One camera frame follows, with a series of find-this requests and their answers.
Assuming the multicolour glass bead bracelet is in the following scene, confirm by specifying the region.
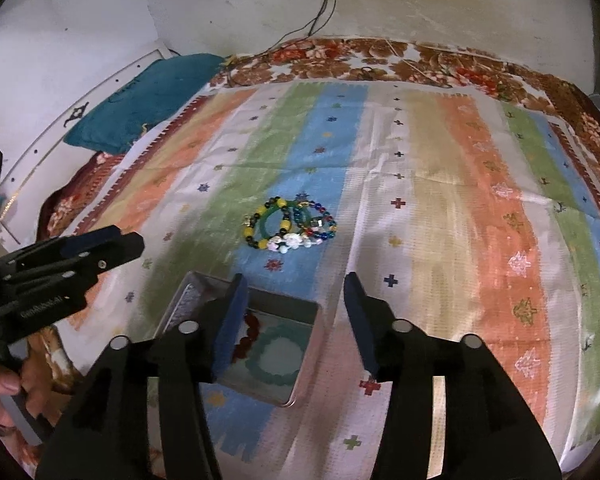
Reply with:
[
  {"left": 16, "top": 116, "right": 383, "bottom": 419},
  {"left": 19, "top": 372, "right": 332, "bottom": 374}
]
[{"left": 290, "top": 200, "right": 339, "bottom": 242}]

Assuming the green bangle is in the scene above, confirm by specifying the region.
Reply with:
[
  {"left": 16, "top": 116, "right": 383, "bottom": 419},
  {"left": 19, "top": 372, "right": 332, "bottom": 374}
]
[{"left": 255, "top": 201, "right": 311, "bottom": 241}]

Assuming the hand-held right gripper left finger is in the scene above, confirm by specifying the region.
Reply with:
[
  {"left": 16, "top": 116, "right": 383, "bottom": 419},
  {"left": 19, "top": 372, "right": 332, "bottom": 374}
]
[{"left": 35, "top": 272, "right": 251, "bottom": 480}]

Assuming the white perforated rail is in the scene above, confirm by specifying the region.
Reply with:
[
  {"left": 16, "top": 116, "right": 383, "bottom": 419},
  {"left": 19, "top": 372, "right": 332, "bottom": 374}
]
[{"left": 0, "top": 42, "right": 181, "bottom": 241}]

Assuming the metal tin box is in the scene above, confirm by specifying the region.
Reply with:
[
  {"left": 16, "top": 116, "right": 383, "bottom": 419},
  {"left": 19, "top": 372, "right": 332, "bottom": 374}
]
[{"left": 147, "top": 271, "right": 323, "bottom": 407}]

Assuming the striped woven mat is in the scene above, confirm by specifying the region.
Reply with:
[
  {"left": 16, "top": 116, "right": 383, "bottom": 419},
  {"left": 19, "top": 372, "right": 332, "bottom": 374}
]
[{"left": 70, "top": 80, "right": 600, "bottom": 467}]

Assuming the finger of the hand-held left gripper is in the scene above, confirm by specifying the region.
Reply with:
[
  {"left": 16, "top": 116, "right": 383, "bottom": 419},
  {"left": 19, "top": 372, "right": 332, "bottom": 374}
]
[
  {"left": 0, "top": 225, "right": 146, "bottom": 283},
  {"left": 0, "top": 269, "right": 101, "bottom": 343}
]

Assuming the teal pillow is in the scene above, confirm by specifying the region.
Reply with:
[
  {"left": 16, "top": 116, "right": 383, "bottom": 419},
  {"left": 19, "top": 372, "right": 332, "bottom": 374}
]
[{"left": 64, "top": 53, "right": 226, "bottom": 156}]

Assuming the red bead bracelet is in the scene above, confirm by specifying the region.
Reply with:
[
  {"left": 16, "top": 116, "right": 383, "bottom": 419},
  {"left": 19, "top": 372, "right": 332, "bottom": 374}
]
[{"left": 231, "top": 310, "right": 267, "bottom": 362}]

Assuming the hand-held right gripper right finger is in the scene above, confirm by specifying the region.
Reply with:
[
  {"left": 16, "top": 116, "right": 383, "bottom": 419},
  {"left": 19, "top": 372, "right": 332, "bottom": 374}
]
[{"left": 343, "top": 272, "right": 563, "bottom": 480}]

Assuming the white flower bead bracelet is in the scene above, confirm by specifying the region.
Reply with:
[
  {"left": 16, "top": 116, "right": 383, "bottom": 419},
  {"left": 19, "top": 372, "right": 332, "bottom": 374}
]
[{"left": 267, "top": 230, "right": 327, "bottom": 254}]

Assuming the yellow black bead bracelet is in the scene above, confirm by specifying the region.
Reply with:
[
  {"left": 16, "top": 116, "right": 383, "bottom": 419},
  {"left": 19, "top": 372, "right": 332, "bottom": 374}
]
[{"left": 242, "top": 197, "right": 291, "bottom": 252}]

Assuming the teal bead bracelet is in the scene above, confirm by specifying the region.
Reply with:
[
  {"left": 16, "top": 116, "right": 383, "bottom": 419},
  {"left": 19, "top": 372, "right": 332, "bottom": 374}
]
[{"left": 250, "top": 322, "right": 314, "bottom": 387}]

